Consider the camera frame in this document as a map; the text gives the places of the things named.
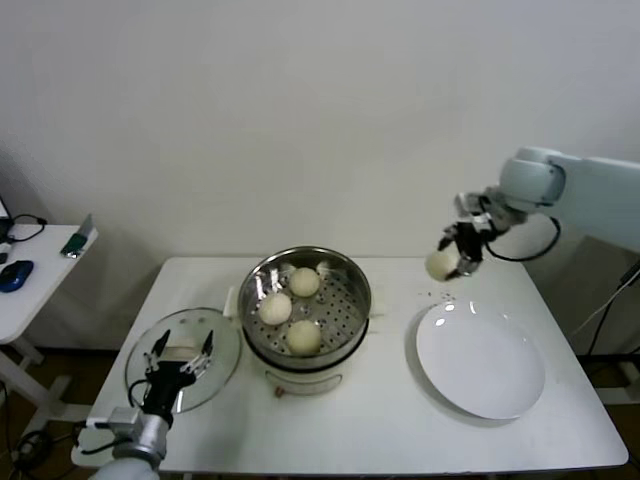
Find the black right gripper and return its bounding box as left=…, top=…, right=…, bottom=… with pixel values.
left=438, top=222, right=489, bottom=279

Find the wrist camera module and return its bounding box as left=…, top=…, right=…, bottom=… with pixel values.
left=453, top=188, right=494, bottom=229
left=108, top=406, right=146, bottom=435

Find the white side table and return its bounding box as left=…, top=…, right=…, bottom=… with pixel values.
left=0, top=223, right=100, bottom=426

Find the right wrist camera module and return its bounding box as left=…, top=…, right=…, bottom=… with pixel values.
left=453, top=188, right=494, bottom=229

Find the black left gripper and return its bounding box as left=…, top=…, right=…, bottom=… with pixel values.
left=140, top=329, right=216, bottom=417

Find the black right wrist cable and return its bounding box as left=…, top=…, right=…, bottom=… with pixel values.
left=483, top=217, right=562, bottom=262

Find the blue computer mouse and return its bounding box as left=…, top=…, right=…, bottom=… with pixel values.
left=0, top=259, right=35, bottom=294

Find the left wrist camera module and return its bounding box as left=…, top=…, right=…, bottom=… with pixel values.
left=108, top=406, right=146, bottom=435

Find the dark power adapter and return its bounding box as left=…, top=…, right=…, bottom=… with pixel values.
left=619, top=259, right=640, bottom=290

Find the green silver packet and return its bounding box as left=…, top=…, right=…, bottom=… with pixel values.
left=59, top=213, right=98, bottom=260

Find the white electric cooker base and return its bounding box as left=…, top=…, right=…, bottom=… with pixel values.
left=241, top=315, right=386, bottom=400

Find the black floor cable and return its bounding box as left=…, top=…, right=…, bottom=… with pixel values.
left=9, top=428, right=56, bottom=469

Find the white steamed baozi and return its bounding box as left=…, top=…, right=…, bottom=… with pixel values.
left=258, top=292, right=294, bottom=326
left=285, top=320, right=323, bottom=357
left=289, top=267, right=322, bottom=298
left=424, top=249, right=459, bottom=282

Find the steel perforated steamer basket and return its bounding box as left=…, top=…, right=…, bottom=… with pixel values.
left=222, top=245, right=391, bottom=370

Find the glass lid white handle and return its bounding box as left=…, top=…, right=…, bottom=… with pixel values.
left=124, top=307, right=244, bottom=414

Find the white round plate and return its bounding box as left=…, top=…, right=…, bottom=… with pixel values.
left=415, top=298, right=546, bottom=420

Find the white hanging cable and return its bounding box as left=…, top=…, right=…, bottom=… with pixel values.
left=572, top=272, right=640, bottom=337

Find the black hanging cable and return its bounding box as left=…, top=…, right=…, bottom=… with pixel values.
left=589, top=284, right=631, bottom=356

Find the black cable loop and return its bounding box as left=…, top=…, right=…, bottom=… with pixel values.
left=5, top=214, right=49, bottom=246

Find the white frame base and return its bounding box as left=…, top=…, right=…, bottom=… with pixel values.
left=579, top=349, right=640, bottom=407

